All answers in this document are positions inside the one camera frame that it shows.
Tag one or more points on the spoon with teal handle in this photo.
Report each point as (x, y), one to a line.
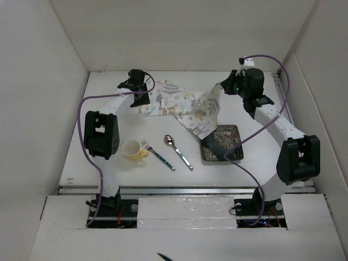
(170, 142)

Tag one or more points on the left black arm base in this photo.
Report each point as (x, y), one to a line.
(113, 212)

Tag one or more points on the white floral cloth napkin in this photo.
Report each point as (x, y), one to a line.
(197, 111)

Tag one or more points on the yellow ceramic mug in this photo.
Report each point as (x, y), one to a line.
(133, 151)

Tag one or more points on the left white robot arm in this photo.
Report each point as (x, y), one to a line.
(101, 132)

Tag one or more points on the fork with teal handle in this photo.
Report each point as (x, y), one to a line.
(147, 146)

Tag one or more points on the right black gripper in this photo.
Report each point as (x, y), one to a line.
(227, 84)

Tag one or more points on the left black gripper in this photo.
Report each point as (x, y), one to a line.
(143, 101)

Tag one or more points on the aluminium rail frame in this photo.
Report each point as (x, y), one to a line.
(150, 175)

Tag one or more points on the black floral square plate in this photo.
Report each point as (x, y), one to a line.
(220, 141)

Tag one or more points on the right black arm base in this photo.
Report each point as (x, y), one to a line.
(247, 210)

